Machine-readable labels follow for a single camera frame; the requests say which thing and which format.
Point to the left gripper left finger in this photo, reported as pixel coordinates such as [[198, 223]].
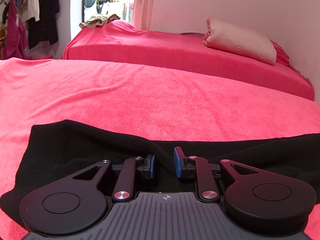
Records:
[[74, 203]]

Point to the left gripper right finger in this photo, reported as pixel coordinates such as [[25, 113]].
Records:
[[237, 200]]

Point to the black knit pants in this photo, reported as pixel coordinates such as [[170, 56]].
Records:
[[62, 148]]

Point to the pink blanket on near bed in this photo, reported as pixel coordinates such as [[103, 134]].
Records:
[[148, 102]]

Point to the red folded quilt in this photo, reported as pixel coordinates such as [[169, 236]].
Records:
[[282, 56]]

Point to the red sheet on far bed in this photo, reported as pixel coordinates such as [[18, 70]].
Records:
[[119, 41]]

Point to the magenta hanging garment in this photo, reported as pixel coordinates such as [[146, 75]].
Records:
[[16, 37]]

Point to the black hanging garment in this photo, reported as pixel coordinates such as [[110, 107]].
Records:
[[44, 29]]

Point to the pink embossed pillow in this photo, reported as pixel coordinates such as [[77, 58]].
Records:
[[232, 38]]

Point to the tan garment on far bed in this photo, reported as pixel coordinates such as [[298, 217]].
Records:
[[98, 20]]

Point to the white hanging garment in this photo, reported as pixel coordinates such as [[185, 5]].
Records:
[[29, 9]]

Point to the pink curtain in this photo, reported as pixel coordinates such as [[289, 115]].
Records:
[[142, 12]]

